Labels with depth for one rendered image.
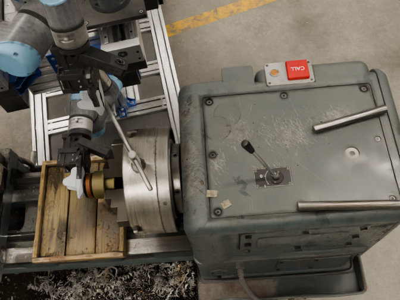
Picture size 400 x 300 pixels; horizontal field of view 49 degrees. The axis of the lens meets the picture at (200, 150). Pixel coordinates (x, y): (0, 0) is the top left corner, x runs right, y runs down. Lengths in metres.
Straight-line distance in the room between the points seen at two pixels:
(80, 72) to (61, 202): 0.65
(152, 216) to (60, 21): 0.55
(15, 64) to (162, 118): 1.30
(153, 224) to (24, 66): 0.54
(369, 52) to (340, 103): 1.78
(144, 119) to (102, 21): 0.97
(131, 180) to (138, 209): 0.08
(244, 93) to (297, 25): 1.86
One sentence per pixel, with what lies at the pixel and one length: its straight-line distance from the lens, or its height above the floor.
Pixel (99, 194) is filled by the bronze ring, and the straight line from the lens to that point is 1.33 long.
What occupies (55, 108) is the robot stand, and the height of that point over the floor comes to 0.21.
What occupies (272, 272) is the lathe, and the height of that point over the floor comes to 0.57.
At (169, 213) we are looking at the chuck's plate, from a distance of 1.19.
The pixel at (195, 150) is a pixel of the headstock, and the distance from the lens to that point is 1.15.
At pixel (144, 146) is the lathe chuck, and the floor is 1.23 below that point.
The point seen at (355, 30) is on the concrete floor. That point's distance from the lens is 3.10.
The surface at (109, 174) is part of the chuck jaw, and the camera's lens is 1.31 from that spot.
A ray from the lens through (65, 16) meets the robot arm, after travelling 0.99.
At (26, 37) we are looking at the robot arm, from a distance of 1.24.
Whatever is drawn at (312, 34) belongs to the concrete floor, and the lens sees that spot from 3.02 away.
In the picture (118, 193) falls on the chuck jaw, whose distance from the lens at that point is 1.30.
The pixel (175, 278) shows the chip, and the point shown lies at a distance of 1.77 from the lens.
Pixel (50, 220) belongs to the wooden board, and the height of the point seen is 0.88.
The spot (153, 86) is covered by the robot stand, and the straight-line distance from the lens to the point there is 2.55.
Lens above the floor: 2.29
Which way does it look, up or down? 64 degrees down
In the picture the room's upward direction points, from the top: 10 degrees counter-clockwise
